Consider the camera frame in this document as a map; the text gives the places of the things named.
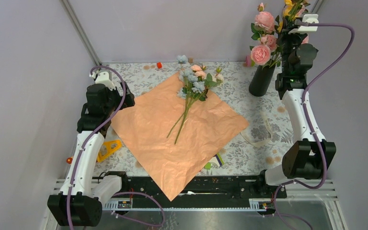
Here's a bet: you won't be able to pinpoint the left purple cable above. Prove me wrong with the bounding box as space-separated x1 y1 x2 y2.
66 66 166 230

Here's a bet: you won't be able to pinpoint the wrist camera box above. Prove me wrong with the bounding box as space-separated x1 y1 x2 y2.
288 14 319 34
90 71 116 91

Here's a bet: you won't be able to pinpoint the colourful flower bouquet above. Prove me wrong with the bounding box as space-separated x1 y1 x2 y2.
167 55 224 144

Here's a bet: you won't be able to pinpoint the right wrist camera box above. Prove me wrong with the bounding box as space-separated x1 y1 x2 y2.
288 14 319 34

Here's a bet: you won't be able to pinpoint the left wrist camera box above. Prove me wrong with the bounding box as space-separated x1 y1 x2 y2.
90 71 116 91

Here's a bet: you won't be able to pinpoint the green long toy block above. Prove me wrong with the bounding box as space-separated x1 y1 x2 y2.
216 153 224 167

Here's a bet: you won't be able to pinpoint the white purple toy block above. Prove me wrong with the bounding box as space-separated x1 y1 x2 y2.
209 155 219 167

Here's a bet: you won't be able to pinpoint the pink rose stems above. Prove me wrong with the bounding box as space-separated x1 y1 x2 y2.
250 3 282 68

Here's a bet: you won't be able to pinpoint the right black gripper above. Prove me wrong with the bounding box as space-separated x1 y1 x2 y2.
276 18 306 73

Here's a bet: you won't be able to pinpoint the pink rose stem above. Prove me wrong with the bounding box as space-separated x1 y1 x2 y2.
300 34 309 45

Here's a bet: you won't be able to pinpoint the floral patterned table mat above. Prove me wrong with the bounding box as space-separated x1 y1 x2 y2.
93 61 294 176

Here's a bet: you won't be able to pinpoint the pink yellow green toy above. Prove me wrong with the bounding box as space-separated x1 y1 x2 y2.
243 56 254 67

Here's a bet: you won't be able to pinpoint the small green toy cube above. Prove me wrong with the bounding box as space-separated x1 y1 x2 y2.
204 162 211 170

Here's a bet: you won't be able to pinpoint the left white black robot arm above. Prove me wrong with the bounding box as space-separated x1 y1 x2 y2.
47 81 135 227

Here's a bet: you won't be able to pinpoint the yellow rose stem bunch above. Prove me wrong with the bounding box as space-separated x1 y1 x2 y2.
276 0 310 34

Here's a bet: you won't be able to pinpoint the black vase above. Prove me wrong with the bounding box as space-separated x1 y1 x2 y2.
249 66 275 97

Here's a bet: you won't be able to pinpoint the red yellow toy truck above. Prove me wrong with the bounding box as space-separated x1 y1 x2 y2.
66 138 122 164

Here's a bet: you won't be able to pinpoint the peach wrapping paper sheet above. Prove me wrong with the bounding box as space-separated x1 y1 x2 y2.
111 73 249 200

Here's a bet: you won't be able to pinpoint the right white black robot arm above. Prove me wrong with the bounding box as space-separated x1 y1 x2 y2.
253 32 336 197

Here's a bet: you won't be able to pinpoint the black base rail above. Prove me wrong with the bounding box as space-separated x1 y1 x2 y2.
104 176 293 211

